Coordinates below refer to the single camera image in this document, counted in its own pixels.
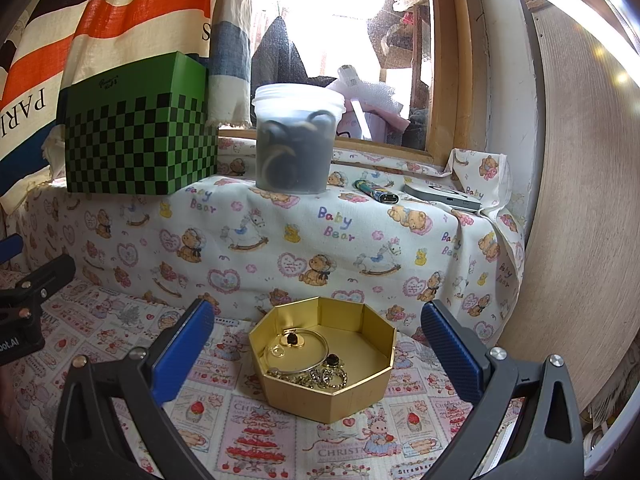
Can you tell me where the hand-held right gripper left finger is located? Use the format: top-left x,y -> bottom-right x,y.
51,297 -> 217,480

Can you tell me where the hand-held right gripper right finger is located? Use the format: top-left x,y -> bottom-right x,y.
420,299 -> 586,480

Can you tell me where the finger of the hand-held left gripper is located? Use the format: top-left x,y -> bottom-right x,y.
0,254 -> 77,312
0,236 -> 24,264

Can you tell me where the gold octagonal tin box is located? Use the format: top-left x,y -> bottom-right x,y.
248,296 -> 398,423

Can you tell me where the silver chain bracelet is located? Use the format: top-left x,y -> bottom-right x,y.
266,366 -> 352,391

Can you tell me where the bear printed cloth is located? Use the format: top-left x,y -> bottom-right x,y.
5,135 -> 527,347

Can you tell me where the strawberry printed cloth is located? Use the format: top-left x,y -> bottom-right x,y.
0,270 -> 526,480

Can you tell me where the grey flat device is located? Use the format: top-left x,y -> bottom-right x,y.
403,181 -> 484,213

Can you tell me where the green checkered box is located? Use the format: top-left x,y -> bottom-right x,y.
56,51 -> 220,196

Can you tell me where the patterned lighter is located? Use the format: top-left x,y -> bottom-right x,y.
354,179 -> 399,205

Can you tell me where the light wooden board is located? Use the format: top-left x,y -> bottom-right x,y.
502,0 -> 640,412

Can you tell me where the clear plastic lidded container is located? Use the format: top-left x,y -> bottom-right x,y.
251,83 -> 347,195

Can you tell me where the pink white cloth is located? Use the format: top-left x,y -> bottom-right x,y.
334,64 -> 408,142

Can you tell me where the orange black striped woven bag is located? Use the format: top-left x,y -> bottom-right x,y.
0,0 -> 232,200

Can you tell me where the striped fabric curtain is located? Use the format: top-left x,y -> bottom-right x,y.
206,0 -> 257,129

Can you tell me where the dark hanging garment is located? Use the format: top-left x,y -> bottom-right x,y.
250,15 -> 313,87

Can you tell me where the wooden window frame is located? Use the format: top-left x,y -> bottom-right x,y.
220,0 -> 490,167

